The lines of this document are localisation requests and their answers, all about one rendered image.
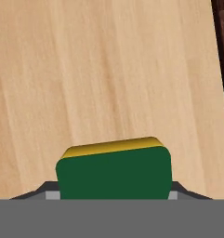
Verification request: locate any green and yellow sponge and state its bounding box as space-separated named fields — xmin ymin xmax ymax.
xmin=55 ymin=136 xmax=174 ymax=201

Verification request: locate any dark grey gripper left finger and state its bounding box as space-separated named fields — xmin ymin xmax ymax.
xmin=9 ymin=180 xmax=61 ymax=201

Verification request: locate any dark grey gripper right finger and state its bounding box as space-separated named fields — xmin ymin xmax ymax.
xmin=167 ymin=180 xmax=214 ymax=201

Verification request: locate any light wooden cutting board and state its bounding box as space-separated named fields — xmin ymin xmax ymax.
xmin=0 ymin=0 xmax=224 ymax=201

